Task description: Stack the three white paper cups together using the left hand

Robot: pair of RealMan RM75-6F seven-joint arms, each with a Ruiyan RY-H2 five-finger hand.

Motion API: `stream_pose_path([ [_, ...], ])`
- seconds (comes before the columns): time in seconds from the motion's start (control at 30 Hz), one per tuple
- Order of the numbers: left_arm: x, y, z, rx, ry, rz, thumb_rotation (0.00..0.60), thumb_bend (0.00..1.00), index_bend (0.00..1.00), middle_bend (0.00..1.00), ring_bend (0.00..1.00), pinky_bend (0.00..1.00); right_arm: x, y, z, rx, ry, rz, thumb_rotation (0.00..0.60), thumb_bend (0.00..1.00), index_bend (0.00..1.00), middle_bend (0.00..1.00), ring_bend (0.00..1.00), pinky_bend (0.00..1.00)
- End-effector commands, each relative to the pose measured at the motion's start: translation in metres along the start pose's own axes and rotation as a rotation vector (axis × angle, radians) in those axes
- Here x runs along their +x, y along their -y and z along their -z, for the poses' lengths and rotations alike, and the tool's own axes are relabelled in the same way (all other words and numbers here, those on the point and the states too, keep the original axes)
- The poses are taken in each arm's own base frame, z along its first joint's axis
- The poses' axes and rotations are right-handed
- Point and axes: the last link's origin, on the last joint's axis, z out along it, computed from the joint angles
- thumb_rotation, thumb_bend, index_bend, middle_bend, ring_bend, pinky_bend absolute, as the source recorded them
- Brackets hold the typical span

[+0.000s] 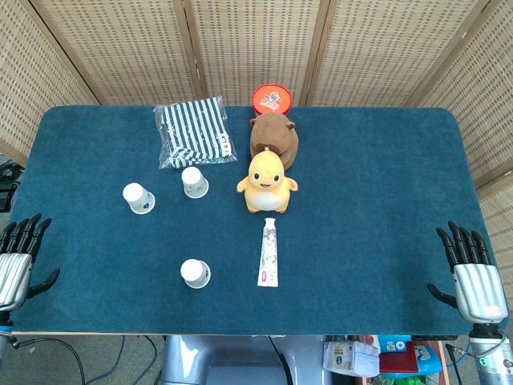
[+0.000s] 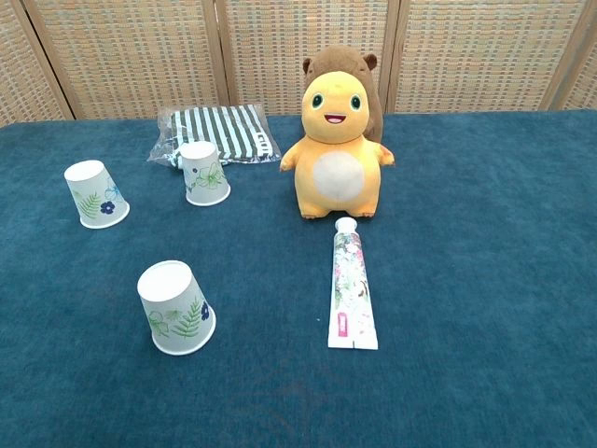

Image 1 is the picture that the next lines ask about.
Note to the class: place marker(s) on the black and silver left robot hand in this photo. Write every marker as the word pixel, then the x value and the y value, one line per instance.
pixel 14 272

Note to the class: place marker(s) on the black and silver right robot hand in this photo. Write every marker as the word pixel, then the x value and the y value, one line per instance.
pixel 479 288

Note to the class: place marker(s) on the white floral paper cup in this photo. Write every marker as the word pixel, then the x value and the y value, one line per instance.
pixel 195 182
pixel 195 273
pixel 138 198

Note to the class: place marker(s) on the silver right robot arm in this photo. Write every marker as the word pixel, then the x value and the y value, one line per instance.
pixel 491 355

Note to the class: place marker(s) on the blue plastic toy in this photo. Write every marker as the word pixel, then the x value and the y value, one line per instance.
pixel 426 355

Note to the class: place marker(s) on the blue and white box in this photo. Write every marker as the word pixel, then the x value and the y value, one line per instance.
pixel 394 345

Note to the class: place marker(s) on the dark red book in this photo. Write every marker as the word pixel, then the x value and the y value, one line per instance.
pixel 398 357

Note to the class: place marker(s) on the blue carpet table mat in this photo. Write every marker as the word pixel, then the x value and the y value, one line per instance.
pixel 360 208

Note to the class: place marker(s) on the white plastic package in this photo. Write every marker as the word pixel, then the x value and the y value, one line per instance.
pixel 348 359

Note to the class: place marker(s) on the silver robot torso base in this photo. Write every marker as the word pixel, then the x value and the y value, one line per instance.
pixel 192 357

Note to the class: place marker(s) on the white floral toothpaste tube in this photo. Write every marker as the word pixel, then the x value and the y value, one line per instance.
pixel 268 252

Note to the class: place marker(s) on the striped cloth in plastic bag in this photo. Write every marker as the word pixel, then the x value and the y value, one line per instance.
pixel 196 128

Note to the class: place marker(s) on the yellow dragon plush toy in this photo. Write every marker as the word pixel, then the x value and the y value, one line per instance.
pixel 266 180

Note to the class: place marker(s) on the brown capybara plush toy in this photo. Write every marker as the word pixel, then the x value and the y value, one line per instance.
pixel 276 132

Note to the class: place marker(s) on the round red tin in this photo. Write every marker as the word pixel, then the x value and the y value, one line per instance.
pixel 271 99

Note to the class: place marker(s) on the woven rattan folding screen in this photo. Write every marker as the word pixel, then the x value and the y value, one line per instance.
pixel 256 40

